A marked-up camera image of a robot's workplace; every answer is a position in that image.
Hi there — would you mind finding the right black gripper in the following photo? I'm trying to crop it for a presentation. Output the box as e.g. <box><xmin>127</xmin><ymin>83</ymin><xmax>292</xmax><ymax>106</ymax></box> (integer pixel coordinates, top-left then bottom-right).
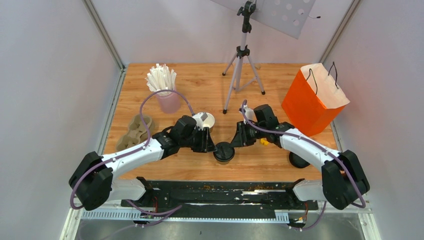
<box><xmin>229</xmin><ymin>120</ymin><xmax>266</xmax><ymax>149</ymax></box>

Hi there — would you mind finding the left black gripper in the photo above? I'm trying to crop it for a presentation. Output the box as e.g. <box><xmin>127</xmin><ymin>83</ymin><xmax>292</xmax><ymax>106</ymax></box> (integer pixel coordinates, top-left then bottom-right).
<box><xmin>180</xmin><ymin>127</ymin><xmax>219</xmax><ymax>154</ymax></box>

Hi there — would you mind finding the black plastic cup lid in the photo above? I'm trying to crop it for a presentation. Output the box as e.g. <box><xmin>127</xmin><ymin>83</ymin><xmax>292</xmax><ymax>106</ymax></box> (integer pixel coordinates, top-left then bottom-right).
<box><xmin>213</xmin><ymin>141</ymin><xmax>236</xmax><ymax>159</ymax></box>

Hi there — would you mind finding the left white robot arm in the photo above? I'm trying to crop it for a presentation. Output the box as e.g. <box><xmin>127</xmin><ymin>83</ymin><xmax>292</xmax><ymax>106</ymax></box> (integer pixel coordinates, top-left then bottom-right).
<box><xmin>68</xmin><ymin>112</ymin><xmax>217</xmax><ymax>211</ymax></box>

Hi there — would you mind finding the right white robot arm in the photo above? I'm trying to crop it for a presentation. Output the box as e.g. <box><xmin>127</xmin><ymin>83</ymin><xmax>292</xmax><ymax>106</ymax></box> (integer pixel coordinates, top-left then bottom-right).
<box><xmin>230</xmin><ymin>100</ymin><xmax>370</xmax><ymax>210</ymax></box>

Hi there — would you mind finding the pink translucent straw holder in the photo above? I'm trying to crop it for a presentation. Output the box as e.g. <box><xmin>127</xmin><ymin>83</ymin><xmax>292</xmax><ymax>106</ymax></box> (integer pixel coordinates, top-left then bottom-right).
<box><xmin>156</xmin><ymin>91</ymin><xmax>181</xmax><ymax>114</ymax></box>

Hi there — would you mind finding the grey pulp cup carrier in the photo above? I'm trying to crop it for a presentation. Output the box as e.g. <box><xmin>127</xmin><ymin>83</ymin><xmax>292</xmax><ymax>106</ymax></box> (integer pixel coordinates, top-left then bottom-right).
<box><xmin>115</xmin><ymin>114</ymin><xmax>148</xmax><ymax>152</ymax></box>

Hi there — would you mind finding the orange paper bag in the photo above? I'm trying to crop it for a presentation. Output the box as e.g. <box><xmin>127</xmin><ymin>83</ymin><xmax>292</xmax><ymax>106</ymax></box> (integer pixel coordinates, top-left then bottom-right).
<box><xmin>281</xmin><ymin>62</ymin><xmax>350</xmax><ymax>137</ymax></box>

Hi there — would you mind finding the bundle of white straws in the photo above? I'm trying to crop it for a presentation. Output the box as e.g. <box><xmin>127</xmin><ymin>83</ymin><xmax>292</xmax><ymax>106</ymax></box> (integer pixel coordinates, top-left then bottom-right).
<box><xmin>145</xmin><ymin>63</ymin><xmax>177</xmax><ymax>93</ymax></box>

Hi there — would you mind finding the grey perforated panel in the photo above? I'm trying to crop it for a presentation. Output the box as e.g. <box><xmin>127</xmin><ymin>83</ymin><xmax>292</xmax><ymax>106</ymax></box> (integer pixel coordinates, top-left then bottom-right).
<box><xmin>214</xmin><ymin>0</ymin><xmax>315</xmax><ymax>39</ymax></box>

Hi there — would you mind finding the yellow triangular plastic bracket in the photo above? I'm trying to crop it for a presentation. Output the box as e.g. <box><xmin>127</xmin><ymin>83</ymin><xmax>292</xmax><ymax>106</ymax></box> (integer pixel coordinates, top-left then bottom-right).
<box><xmin>260</xmin><ymin>138</ymin><xmax>269</xmax><ymax>146</ymax></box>

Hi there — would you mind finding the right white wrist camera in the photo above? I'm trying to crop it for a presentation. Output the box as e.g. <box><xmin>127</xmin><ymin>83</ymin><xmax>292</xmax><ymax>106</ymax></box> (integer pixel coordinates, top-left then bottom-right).
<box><xmin>243</xmin><ymin>105</ymin><xmax>256</xmax><ymax>123</ymax></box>

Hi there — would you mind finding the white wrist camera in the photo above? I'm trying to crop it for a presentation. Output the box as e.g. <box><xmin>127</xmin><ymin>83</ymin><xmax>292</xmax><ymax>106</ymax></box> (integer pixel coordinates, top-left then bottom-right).
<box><xmin>191</xmin><ymin>112</ymin><xmax>209</xmax><ymax>130</ymax></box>
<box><xmin>243</xmin><ymin>105</ymin><xmax>256</xmax><ymax>123</ymax></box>

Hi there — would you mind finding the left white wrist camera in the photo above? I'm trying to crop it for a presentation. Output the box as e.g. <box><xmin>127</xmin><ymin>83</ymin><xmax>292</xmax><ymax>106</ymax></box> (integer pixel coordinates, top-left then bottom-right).
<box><xmin>191</xmin><ymin>112</ymin><xmax>209</xmax><ymax>130</ymax></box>

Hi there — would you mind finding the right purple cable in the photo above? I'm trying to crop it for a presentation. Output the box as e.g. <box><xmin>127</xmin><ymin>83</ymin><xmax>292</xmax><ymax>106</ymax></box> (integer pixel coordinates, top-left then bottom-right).
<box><xmin>240</xmin><ymin>99</ymin><xmax>367</xmax><ymax>210</ymax></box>

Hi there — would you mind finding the purple cable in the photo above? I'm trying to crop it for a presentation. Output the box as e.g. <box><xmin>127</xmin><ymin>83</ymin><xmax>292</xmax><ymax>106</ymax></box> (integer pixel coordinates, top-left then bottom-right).
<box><xmin>69</xmin><ymin>89</ymin><xmax>196</xmax><ymax>211</ymax></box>
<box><xmin>240</xmin><ymin>99</ymin><xmax>367</xmax><ymax>210</ymax></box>

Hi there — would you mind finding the silver camera tripod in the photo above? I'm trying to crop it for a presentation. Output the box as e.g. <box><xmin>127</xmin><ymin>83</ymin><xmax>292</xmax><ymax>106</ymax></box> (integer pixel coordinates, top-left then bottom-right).
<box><xmin>222</xmin><ymin>0</ymin><xmax>266</xmax><ymax>115</ymax></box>

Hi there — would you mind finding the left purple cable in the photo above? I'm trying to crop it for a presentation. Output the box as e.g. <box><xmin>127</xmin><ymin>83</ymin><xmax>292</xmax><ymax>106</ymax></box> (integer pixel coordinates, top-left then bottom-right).
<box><xmin>69</xmin><ymin>89</ymin><xmax>196</xmax><ymax>211</ymax></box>

